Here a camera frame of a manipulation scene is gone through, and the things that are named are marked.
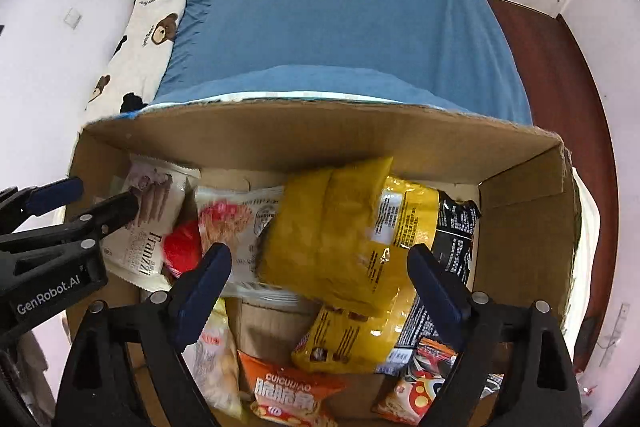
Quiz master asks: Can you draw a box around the black snack packet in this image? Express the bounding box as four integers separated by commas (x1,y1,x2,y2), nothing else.
395,189,482,353

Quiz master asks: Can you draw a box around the white wafer roll packet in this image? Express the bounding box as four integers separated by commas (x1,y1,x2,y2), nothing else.
100,154,201,293

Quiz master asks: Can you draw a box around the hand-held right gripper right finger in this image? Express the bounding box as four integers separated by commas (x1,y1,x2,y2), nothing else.
406,243,585,427

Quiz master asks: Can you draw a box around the large yellow snack packet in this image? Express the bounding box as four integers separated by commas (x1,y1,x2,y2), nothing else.
291,174,441,375

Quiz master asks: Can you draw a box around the bear print pillow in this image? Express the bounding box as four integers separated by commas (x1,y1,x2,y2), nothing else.
85,0,190,125

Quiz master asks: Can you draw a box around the clear yellow-edged snack packet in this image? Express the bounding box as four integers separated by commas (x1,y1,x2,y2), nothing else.
180,297,243,423

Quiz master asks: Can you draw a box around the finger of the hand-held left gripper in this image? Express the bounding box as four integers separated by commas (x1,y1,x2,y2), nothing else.
0,177,85,235
0,191,140,270

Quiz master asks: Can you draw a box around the cardboard box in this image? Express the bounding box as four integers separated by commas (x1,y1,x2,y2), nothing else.
65,99,583,427

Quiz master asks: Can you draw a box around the small yellow snack packet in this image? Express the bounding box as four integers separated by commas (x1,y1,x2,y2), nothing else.
257,157,401,315

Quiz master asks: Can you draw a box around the blue bed sheet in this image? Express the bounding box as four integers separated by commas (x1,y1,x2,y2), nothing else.
150,0,533,128

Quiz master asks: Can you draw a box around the plain orange snack packet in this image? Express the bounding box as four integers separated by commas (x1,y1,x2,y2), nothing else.
237,349,347,427

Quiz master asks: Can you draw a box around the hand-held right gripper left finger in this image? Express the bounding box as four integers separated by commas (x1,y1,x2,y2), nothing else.
56,243,233,427

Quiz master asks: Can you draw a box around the large orange panda packet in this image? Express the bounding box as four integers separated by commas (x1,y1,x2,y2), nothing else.
372,337,503,425

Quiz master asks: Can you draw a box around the white nut snack packet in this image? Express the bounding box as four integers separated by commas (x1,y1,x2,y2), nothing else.
192,184,301,303

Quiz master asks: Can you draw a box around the red triangular snack packet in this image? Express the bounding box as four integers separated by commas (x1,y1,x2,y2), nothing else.
162,219,203,278

